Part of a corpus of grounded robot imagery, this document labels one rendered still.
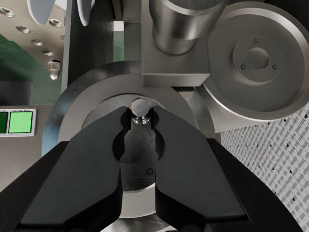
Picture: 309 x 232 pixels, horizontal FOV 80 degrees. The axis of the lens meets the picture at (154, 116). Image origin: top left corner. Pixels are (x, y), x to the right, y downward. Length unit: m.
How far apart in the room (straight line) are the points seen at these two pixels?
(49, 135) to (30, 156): 0.39
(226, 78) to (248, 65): 0.02
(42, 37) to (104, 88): 0.32
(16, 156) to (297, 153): 0.56
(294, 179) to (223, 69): 0.15
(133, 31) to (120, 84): 0.44
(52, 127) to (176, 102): 0.11
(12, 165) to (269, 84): 0.56
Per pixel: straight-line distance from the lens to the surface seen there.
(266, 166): 0.30
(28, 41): 0.50
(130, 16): 0.58
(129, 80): 0.16
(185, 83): 0.15
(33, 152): 0.56
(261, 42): 0.22
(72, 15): 0.23
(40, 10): 0.21
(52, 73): 0.56
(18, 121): 0.58
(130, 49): 0.56
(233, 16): 0.23
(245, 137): 0.34
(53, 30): 0.44
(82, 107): 0.16
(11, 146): 0.59
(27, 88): 4.19
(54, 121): 0.18
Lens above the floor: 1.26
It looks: 10 degrees down
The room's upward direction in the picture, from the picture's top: 179 degrees clockwise
